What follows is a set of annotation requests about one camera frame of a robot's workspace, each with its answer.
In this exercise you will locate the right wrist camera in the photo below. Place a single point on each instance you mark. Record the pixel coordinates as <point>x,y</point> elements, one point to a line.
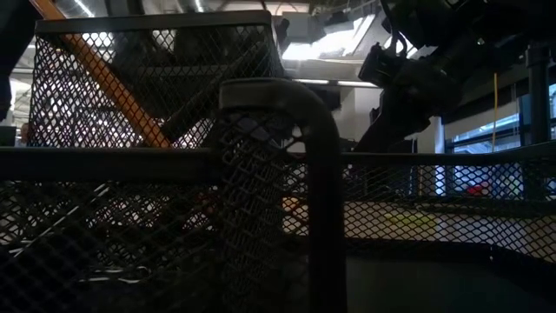
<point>377,65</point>

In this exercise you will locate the orange pencil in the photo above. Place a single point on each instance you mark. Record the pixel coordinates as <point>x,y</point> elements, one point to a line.
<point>113,87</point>

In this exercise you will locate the black upright post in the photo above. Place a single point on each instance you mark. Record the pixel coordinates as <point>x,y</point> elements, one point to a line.
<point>538,87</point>

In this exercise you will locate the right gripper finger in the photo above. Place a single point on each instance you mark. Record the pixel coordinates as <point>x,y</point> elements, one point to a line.
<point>391,135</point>

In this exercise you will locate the black binder clip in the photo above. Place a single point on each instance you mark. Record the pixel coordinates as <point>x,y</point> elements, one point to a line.
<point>65,213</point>

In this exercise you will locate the dark background box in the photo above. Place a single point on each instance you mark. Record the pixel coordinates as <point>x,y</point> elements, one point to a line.
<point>8,138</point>

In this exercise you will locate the black mesh desk organizer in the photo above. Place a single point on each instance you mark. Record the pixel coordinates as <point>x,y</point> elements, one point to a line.
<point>326,195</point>

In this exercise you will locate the person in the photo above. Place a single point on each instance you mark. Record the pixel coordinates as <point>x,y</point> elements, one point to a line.
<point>24,132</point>

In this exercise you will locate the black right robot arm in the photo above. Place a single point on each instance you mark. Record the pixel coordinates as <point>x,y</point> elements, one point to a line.
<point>499,30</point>

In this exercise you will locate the black marker pen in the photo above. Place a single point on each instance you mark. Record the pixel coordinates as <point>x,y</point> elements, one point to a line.
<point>143,82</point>
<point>217,87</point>

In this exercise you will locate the fluorescent ceiling light tube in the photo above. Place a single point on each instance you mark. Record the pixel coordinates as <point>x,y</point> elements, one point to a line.
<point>347,83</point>

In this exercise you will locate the red background object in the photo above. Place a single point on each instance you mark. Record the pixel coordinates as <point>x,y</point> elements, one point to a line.
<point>478,190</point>

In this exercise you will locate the grey ceiling box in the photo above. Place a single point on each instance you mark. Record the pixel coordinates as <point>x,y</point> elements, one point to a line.
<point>299,26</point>

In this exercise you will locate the bright window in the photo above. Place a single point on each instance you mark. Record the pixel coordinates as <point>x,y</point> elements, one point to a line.
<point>478,135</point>

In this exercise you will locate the round silver duct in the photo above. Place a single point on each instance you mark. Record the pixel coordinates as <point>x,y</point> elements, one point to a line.
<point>82,6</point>

